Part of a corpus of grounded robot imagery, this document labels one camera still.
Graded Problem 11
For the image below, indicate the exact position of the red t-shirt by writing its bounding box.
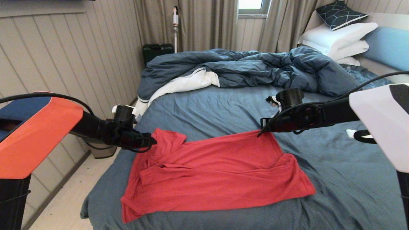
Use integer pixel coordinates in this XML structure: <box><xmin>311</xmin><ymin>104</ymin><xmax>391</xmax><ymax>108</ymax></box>
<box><xmin>121</xmin><ymin>128</ymin><xmax>317</xmax><ymax>223</ymax></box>

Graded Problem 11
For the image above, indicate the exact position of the bronze trash bin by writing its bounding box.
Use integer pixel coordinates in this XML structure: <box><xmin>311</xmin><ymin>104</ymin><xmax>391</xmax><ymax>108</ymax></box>
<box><xmin>85</xmin><ymin>142</ymin><xmax>117</xmax><ymax>159</ymax></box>

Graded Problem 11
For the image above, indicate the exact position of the white flat remote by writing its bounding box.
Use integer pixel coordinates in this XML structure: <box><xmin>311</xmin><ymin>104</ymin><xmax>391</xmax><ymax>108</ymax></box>
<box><xmin>346</xmin><ymin>129</ymin><xmax>374</xmax><ymax>140</ymax></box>

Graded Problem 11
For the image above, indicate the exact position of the dark blue crumpled duvet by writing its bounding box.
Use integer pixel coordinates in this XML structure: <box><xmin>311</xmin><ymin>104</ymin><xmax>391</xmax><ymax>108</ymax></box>
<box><xmin>137</xmin><ymin>46</ymin><xmax>363</xmax><ymax>101</ymax></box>

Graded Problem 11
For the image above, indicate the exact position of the white bed linen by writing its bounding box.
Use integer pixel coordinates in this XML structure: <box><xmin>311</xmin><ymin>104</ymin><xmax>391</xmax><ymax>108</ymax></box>
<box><xmin>135</xmin><ymin>68</ymin><xmax>220</xmax><ymax>124</ymax></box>

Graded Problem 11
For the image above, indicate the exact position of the black hard case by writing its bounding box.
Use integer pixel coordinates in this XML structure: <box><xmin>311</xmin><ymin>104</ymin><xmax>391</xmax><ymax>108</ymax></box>
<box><xmin>142</xmin><ymin>44</ymin><xmax>174</xmax><ymax>66</ymax></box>

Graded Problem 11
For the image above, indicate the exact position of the large white pillow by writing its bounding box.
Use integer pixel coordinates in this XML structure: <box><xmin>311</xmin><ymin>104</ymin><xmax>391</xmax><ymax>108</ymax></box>
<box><xmin>298</xmin><ymin>22</ymin><xmax>378</xmax><ymax>57</ymax></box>

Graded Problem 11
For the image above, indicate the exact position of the beige curtain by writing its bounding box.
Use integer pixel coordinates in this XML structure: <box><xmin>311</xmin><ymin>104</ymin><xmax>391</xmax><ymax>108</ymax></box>
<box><xmin>134</xmin><ymin>0</ymin><xmax>238</xmax><ymax>53</ymax></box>
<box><xmin>257</xmin><ymin>0</ymin><xmax>336</xmax><ymax>53</ymax></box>

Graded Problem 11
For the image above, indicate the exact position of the white stick vacuum cleaner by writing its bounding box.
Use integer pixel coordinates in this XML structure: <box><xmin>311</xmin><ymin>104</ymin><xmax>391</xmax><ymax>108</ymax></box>
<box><xmin>173</xmin><ymin>7</ymin><xmax>179</xmax><ymax>53</ymax></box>

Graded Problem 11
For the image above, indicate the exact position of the dark patterned cushion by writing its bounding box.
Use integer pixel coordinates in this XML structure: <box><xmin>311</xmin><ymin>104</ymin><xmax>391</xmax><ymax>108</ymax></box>
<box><xmin>315</xmin><ymin>2</ymin><xmax>369</xmax><ymax>31</ymax></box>

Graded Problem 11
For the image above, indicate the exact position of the blue headboard pad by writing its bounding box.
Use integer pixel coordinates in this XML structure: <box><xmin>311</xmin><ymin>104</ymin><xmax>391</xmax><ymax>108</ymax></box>
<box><xmin>363</xmin><ymin>27</ymin><xmax>409</xmax><ymax>72</ymax></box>

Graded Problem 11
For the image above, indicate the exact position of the grey framed window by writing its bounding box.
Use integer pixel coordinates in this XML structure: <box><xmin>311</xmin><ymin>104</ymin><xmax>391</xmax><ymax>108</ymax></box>
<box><xmin>238</xmin><ymin>0</ymin><xmax>271</xmax><ymax>18</ymax></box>

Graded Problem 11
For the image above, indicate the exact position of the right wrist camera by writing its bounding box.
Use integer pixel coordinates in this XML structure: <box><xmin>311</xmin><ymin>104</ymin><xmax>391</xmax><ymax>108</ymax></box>
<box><xmin>266</xmin><ymin>88</ymin><xmax>305</xmax><ymax>109</ymax></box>

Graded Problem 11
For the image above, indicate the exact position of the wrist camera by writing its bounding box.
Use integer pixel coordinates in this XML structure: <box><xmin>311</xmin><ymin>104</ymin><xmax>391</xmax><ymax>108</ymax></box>
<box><xmin>112</xmin><ymin>105</ymin><xmax>138</xmax><ymax>124</ymax></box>
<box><xmin>266</xmin><ymin>88</ymin><xmax>305</xmax><ymax>109</ymax></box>

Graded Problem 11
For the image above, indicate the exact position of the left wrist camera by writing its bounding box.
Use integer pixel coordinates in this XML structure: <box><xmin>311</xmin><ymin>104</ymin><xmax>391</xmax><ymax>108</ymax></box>
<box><xmin>112</xmin><ymin>105</ymin><xmax>138</xmax><ymax>124</ymax></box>

